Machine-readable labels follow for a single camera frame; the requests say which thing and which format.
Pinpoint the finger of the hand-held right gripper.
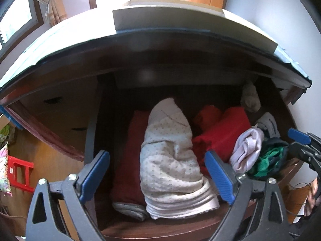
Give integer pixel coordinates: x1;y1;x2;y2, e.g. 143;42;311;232
288;128;321;147

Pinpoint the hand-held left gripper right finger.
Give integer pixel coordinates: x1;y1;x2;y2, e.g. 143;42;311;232
204;150;294;241

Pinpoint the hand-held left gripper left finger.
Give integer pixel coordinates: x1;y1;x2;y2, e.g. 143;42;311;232
25;150;110;241

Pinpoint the grey underwear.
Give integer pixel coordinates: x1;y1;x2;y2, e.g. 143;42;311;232
254;112;281;138

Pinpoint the white dotted underwear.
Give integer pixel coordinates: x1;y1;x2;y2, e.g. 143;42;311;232
140;98;220;219

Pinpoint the small red cloth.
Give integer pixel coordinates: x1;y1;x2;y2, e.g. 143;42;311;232
193;105;222;131

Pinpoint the person's right hand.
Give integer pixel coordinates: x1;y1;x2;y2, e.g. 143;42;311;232
307;179;321;212

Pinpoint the black cloth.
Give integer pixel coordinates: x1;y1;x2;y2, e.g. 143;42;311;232
263;137;290;181

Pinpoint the pale pink cloth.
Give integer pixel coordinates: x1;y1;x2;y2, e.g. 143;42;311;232
229;128;265;174

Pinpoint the dark red folded cloth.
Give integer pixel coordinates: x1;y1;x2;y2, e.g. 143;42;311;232
112;110;151;209

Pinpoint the green cloth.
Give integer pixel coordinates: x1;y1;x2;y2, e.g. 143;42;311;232
248;147;285;177

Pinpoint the large red folded cloth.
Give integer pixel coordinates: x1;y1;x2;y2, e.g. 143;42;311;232
192;107;251;174

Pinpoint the grey striped cloth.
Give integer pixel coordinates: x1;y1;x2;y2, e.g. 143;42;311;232
112;201;151;222

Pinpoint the beige rolled cloth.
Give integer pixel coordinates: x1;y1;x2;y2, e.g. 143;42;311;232
240;80;261;113

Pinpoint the maroon hanging cloth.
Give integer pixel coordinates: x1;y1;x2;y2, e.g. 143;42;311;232
5;100;84;161

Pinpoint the red plastic stool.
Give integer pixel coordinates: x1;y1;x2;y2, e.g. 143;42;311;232
7;156;34;194

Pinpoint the colourful printed bag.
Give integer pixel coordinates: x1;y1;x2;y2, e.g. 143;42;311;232
0;143;13;196

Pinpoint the window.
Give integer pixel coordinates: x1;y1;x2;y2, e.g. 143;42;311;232
0;0;44;53

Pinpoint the beige curtain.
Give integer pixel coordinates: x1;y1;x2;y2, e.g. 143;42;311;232
26;0;67;26

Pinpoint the black cable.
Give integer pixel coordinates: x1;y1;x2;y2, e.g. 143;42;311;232
286;183;311;218

